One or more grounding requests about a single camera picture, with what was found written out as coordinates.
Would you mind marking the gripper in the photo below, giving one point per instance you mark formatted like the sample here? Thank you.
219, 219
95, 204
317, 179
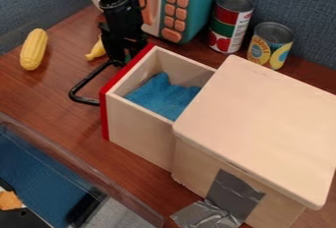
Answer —
122, 25

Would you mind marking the yellow toy banana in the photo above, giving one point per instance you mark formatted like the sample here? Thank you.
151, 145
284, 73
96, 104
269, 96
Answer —
97, 51

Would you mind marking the toy microwave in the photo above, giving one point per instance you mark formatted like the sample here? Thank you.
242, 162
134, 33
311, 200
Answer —
194, 6

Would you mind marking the blue cloth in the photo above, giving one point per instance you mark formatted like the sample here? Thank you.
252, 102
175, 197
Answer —
162, 96

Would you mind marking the yellow toy corn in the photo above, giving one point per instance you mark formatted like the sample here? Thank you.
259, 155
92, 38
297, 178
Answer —
33, 48

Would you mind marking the drawer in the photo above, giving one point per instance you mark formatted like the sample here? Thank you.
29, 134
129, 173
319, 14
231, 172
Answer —
138, 130

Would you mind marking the red and green can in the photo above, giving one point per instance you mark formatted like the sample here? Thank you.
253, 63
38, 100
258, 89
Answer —
228, 22

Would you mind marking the yellow can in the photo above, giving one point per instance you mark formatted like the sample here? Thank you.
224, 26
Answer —
267, 48

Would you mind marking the grey tape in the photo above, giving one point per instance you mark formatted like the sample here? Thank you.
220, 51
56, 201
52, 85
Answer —
227, 196

